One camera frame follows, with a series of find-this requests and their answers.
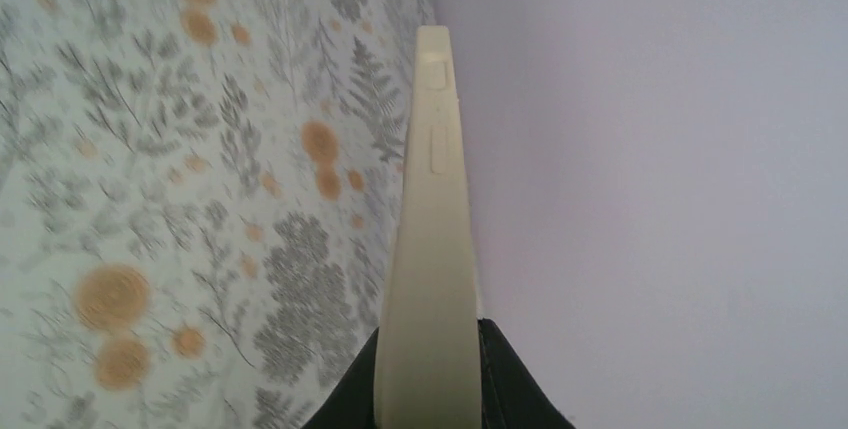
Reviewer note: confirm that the beige phone case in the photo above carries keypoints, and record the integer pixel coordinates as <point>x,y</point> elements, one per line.
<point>427,367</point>

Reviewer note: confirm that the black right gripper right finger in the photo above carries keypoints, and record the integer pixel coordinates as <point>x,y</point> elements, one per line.
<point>511,397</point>

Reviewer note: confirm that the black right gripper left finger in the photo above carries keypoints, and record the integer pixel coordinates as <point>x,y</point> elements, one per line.
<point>350,404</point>

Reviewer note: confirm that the floral patterned table mat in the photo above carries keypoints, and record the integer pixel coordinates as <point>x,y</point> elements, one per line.
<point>197,204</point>

